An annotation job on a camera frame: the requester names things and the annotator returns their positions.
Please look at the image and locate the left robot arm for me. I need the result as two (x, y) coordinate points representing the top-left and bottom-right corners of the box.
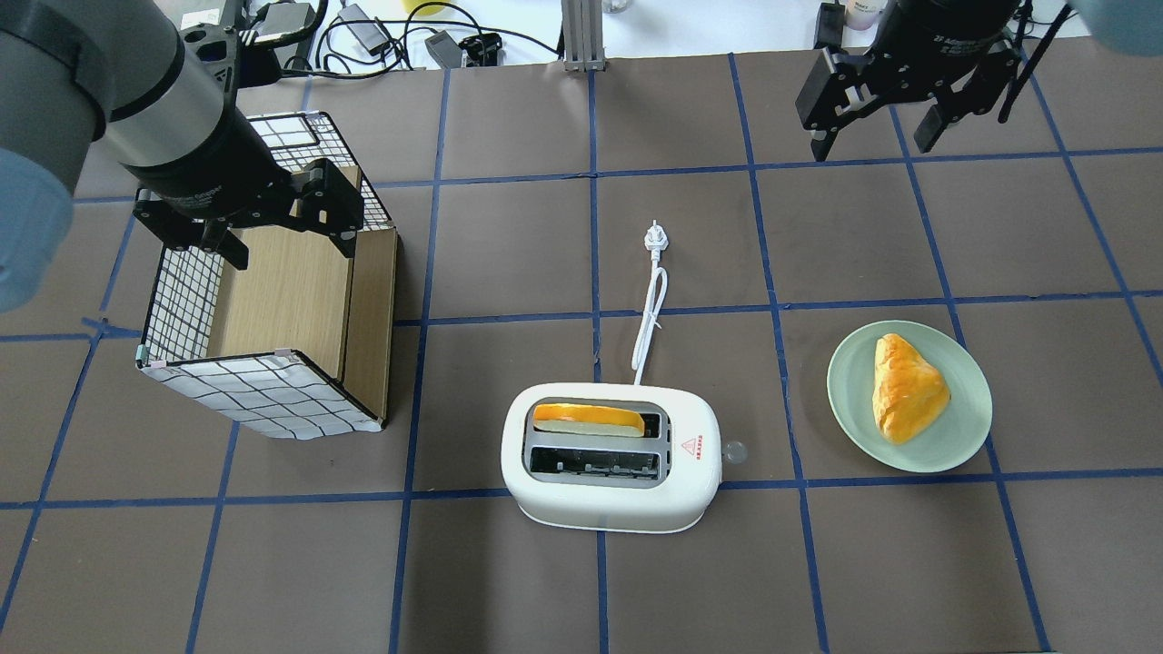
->
(1, 1), (364, 312)

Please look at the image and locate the black power adapter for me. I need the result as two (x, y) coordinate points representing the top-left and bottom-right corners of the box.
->
(811, 1), (846, 50)

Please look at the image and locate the wire basket with wooden shelf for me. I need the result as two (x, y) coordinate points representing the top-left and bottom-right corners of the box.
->
(134, 112), (399, 440)

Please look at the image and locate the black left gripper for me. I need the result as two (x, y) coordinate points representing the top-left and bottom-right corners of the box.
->
(131, 114), (364, 272)

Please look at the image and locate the aluminium frame post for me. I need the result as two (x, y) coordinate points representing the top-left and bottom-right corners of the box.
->
(561, 0), (607, 72)

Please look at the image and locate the pale green round plate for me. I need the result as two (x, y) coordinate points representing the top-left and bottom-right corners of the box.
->
(826, 320), (993, 472)

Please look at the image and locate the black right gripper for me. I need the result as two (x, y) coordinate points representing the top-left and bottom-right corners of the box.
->
(795, 1), (1020, 162)

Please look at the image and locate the white two-slot toaster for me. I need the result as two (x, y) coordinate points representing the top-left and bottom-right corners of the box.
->
(500, 382), (748, 534)

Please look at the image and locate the white power cord with plug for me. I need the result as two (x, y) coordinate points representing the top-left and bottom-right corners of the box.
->
(632, 218), (673, 388)

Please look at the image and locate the golden triangular pastry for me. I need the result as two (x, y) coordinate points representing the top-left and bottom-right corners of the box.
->
(871, 332), (951, 445)

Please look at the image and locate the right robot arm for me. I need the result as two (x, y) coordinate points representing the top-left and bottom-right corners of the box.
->
(795, 1), (1160, 162)

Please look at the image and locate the toast slice in toaster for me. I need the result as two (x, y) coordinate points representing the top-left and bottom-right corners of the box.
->
(531, 401), (645, 438)

